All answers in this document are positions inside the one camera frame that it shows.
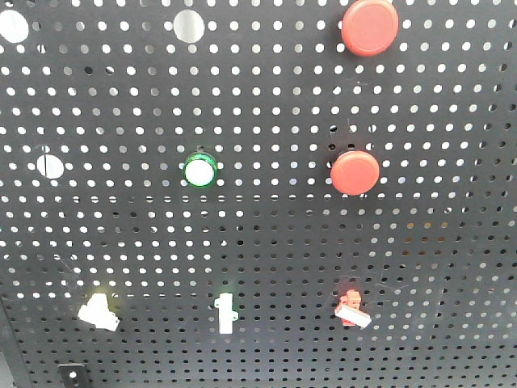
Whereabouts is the large red push button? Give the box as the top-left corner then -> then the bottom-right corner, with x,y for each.
341,0 -> 399,57

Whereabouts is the small red push button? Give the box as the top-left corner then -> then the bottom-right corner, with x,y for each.
330,150 -> 380,196

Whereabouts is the black perforated pegboard panel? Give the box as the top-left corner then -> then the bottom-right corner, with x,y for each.
1,1 -> 516,387

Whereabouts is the green ringed white button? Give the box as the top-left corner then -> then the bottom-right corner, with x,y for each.
183,152 -> 218,188

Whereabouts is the yellow toggle switch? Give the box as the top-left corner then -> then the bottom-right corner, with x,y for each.
78,293 -> 120,331

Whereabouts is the white green toggle switch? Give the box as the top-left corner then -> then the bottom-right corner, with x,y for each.
214,293 -> 239,335

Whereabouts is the red toggle switch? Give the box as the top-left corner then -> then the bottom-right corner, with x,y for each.
334,289 -> 372,328

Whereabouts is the black clamp bracket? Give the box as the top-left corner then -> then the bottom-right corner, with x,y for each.
57,363 -> 91,388

